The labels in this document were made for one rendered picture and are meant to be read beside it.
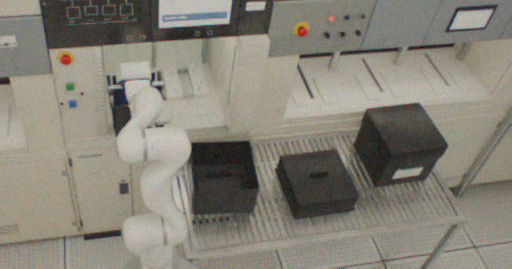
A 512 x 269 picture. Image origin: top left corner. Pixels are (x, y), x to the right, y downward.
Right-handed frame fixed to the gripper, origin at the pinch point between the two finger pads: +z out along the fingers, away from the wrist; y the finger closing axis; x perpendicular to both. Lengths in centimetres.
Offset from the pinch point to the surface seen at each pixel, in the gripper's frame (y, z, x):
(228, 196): 34, -41, -36
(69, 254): -41, -6, -125
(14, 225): -67, 2, -101
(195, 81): 33, 31, -35
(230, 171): 41, -19, -48
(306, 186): 70, -39, -39
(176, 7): 16.4, 1.4, 31.1
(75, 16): -21.3, 1.5, 29.8
